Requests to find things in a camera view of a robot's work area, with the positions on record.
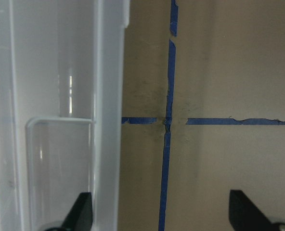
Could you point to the clear plastic box lid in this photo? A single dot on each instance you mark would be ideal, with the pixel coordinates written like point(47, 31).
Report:
point(61, 75)

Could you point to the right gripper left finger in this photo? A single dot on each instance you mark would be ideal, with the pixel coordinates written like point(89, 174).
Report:
point(80, 216)

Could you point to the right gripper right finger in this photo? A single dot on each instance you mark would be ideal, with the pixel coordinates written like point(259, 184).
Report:
point(245, 216)

